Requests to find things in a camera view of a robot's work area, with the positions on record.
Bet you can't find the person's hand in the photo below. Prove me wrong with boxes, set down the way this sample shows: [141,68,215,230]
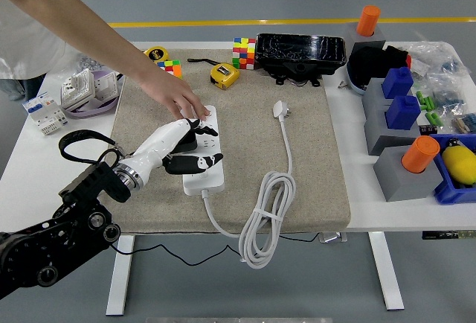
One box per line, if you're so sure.
[137,64,213,121]

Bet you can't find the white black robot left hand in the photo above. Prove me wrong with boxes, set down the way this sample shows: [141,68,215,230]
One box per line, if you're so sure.
[120,117,224,186]

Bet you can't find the black power adapter plug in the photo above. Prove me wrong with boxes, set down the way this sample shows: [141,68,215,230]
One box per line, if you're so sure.
[174,132,199,153]

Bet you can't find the white power strip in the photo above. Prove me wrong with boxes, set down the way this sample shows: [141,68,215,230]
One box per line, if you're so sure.
[181,104,226,196]

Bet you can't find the white-faced puzzle cube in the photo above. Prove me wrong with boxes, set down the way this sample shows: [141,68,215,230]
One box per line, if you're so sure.
[155,60,184,80]

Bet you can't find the yellow tape measure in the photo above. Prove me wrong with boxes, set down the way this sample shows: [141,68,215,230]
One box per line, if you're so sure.
[143,45,169,64]
[187,57,241,91]

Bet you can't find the purple tape roll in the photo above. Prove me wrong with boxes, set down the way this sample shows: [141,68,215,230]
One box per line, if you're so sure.
[68,68,122,120]

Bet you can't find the yellow-topped puzzle cube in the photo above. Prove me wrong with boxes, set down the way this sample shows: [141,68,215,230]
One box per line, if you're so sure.
[232,36,257,71]

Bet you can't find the clear bag of screws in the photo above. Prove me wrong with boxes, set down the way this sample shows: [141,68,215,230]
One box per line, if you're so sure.
[74,51,105,71]

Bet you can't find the grey-brown mat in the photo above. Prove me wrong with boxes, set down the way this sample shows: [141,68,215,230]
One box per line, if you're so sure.
[91,48,353,234]

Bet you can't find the white circuit breaker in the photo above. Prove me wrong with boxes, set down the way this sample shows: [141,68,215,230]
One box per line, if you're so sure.
[22,91,71,136]

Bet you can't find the black cracked-screen device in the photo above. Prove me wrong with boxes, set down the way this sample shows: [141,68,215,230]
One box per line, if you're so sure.
[255,32,347,88]

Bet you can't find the white table leg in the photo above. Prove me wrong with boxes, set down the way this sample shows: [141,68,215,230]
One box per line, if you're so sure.
[106,234,135,316]
[367,231,405,311]

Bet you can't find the white blue bowl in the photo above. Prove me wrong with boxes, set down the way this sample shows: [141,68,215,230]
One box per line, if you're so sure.
[345,60,369,96]

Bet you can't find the grey block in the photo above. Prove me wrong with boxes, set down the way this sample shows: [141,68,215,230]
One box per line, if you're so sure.
[363,105,423,144]
[362,77,395,112]
[373,145,445,203]
[341,21,387,51]

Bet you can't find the black cloth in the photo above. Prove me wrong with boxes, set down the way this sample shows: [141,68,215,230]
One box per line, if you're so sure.
[349,44,412,86]

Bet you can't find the orange cylinder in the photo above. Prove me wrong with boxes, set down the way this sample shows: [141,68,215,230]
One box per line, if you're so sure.
[401,135,441,174]
[356,5,382,37]

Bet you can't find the blue block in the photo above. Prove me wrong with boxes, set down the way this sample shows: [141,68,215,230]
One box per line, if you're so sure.
[382,66,415,100]
[385,95,422,131]

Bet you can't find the green plastic pegs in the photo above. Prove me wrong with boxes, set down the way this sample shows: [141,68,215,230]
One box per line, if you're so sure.
[415,91,437,112]
[425,112,446,127]

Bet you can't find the clear bag with white label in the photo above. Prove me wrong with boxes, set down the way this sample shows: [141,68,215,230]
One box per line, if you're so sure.
[407,41,453,78]

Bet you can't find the clear bag of blue parts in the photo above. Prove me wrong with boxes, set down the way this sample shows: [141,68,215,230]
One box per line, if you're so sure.
[427,58,470,112]

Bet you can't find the clear bag of resistors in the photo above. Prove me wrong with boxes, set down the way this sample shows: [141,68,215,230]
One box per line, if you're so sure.
[451,112,476,137]

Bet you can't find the blue plastic bin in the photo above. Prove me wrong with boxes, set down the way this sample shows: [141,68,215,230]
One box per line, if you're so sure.
[429,132,476,205]

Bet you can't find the yellow toy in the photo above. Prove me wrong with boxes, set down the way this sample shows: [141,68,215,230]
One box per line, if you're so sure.
[441,138,476,186]

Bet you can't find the black table control panel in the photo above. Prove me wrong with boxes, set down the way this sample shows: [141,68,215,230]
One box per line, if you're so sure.
[422,229,476,241]

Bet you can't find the white wall socket panel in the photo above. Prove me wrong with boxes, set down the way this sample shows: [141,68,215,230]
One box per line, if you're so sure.
[92,71,120,100]

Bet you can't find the white wall socket box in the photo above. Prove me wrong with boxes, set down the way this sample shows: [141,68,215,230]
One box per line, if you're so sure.
[59,68,97,111]

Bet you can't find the white power strip cable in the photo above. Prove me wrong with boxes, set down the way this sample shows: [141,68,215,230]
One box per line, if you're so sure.
[200,100,298,270]

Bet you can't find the thin black adapter cord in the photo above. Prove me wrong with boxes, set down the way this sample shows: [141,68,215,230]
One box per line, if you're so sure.
[109,233,323,266]

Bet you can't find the silver metal bracket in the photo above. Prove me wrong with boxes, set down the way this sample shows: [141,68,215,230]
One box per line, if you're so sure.
[318,231,349,244]

